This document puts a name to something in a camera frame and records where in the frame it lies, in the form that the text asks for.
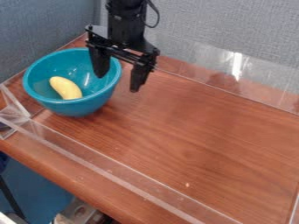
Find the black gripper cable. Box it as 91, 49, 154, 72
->
145, 0, 162, 29

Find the clear acrylic barrier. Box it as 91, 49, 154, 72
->
0, 47, 299, 224

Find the yellow toy banana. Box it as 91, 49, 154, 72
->
50, 76, 83, 100

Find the grey metal bracket below table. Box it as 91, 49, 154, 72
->
51, 198, 106, 224

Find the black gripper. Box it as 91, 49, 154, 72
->
86, 0, 161, 93

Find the blue plastic bowl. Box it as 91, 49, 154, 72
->
23, 48, 122, 117

